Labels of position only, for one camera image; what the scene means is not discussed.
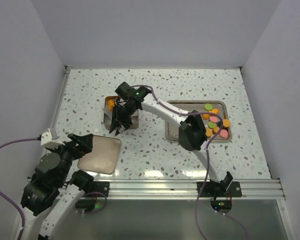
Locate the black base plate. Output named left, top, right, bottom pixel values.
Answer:
left=84, top=181, right=110, bottom=198
left=199, top=181, right=243, bottom=199

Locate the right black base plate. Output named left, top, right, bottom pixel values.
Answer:
left=199, top=181, right=243, bottom=199

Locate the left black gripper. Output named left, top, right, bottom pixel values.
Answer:
left=46, top=132, right=93, bottom=185

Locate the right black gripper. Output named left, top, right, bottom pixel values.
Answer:
left=109, top=102, right=138, bottom=136

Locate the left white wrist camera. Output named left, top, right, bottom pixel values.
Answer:
left=40, top=128, right=64, bottom=149

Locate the orange sandwich cookie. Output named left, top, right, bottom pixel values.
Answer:
left=205, top=128, right=214, bottom=138

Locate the silver metal tray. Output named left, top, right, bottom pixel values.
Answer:
left=165, top=100, right=232, bottom=143

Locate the aluminium rail frame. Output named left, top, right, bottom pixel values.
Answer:
left=95, top=179, right=285, bottom=200

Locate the gold cookie tin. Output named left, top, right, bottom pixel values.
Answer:
left=103, top=96, right=140, bottom=130

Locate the gold tin lid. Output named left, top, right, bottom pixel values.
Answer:
left=77, top=135, right=122, bottom=175

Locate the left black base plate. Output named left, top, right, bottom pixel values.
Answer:
left=84, top=181, right=110, bottom=198

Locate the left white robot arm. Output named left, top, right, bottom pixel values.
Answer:
left=19, top=130, right=94, bottom=240

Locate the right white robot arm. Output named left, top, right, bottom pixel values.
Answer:
left=109, top=81, right=233, bottom=199

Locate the green macaron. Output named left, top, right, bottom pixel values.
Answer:
left=204, top=103, right=213, bottom=111

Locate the pink macaron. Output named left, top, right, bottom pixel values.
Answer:
left=209, top=115, right=219, bottom=123

